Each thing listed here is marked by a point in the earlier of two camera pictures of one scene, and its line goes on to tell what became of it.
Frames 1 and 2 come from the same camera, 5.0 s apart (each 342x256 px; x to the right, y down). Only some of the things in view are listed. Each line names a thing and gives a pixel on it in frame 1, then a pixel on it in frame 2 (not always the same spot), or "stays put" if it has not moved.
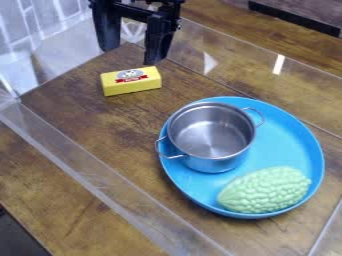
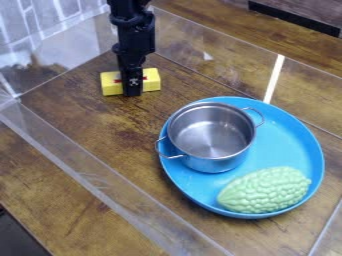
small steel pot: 212,135 stays put
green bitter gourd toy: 265,190 stays put
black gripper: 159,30 → 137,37
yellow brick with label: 131,80 stays put
